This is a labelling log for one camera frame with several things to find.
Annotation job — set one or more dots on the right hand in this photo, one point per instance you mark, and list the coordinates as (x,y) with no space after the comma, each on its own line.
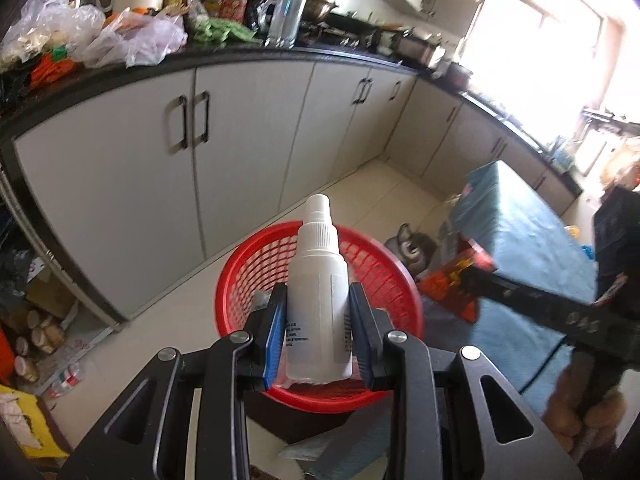
(586,405)

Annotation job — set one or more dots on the silver rice cooker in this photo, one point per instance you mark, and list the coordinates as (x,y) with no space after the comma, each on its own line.
(425,51)

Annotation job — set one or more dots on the red plastic mesh basket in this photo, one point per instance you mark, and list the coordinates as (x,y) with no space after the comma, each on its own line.
(262,261)

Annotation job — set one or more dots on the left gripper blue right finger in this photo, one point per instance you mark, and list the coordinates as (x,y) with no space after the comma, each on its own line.
(366,338)

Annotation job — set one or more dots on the clear plastic bags pile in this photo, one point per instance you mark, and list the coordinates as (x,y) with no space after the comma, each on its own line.
(89,37)

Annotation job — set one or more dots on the white spray bottle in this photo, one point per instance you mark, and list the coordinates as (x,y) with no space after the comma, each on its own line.
(318,340)

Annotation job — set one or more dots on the steel kettle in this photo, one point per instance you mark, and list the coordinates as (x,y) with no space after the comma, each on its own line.
(280,19)

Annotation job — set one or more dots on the green vegetables bag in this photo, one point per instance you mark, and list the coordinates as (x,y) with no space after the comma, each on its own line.
(217,31)

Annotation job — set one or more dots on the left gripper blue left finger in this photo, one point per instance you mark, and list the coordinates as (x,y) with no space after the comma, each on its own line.
(273,333)

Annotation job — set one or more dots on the red snack packet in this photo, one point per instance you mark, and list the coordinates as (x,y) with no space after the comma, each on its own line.
(445,284)

